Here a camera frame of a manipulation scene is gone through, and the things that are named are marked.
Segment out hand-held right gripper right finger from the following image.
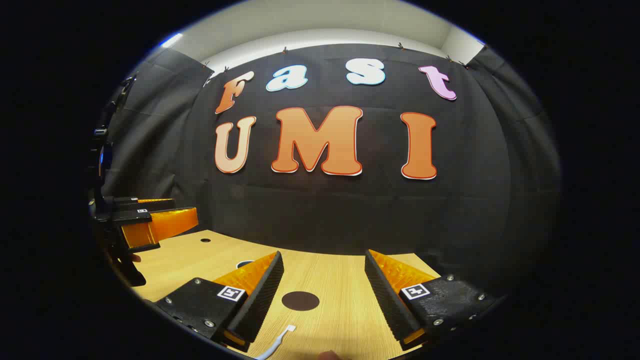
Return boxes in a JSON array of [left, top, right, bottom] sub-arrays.
[[364, 249, 501, 351]]

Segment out white toothbrush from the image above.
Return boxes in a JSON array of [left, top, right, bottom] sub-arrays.
[[254, 325, 297, 360]]

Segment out black backdrop cloth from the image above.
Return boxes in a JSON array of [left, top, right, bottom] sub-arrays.
[[102, 44, 561, 301]]

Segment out brown round coaster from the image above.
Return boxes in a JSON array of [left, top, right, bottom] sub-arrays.
[[281, 291, 320, 312]]

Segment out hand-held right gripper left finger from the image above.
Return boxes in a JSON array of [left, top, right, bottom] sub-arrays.
[[155, 251, 285, 353]]

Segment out wooden desktop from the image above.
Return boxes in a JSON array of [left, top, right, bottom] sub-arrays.
[[131, 230, 443, 360]]

